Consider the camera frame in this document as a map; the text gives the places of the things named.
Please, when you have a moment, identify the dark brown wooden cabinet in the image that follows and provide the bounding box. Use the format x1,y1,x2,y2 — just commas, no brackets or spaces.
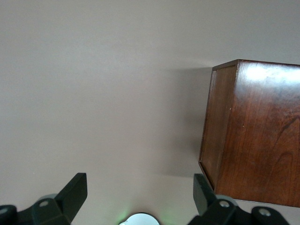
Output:
198,59,300,208

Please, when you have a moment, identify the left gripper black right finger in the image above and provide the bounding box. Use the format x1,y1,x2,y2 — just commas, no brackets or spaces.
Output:
187,173,289,225

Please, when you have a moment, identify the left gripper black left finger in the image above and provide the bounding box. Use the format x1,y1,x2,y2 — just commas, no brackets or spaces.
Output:
0,172,88,225

